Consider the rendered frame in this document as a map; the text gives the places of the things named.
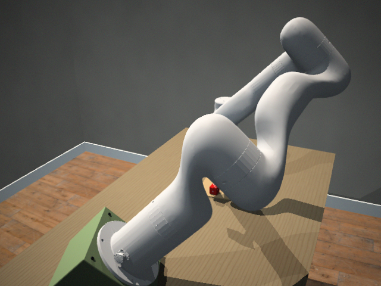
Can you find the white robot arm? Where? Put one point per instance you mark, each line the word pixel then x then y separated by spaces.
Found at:
pixel 215 148

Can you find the red die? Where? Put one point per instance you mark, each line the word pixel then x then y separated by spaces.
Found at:
pixel 214 190

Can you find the tan flat mat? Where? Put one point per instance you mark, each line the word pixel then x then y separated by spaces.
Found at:
pixel 207 183

